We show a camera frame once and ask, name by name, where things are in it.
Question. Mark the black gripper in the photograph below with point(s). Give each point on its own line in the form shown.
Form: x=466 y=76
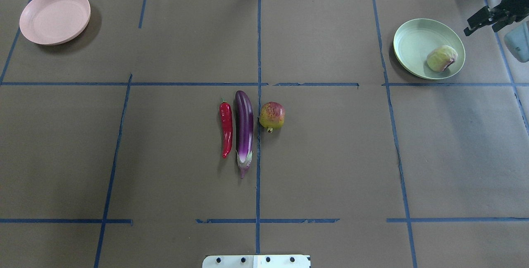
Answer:
x=513 y=2

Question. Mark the green pink peach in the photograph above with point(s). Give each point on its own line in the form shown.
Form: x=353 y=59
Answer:
x=441 y=58

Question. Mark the red chili pepper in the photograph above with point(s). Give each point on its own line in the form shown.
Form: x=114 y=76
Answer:
x=226 y=120

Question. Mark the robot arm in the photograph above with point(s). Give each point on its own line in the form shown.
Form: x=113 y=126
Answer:
x=517 y=39

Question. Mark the green plate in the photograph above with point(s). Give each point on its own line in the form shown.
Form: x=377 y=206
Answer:
x=416 y=38

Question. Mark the red yellow pomegranate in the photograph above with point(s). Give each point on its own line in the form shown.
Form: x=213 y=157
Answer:
x=272 y=116

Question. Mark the purple eggplant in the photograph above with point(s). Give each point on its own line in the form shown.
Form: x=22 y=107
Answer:
x=245 y=128

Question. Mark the pink plate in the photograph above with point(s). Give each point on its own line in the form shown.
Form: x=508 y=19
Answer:
x=53 y=22

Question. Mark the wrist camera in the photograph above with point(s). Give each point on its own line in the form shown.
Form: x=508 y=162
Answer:
x=484 y=17

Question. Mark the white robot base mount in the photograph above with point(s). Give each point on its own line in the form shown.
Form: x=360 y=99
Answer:
x=257 y=261

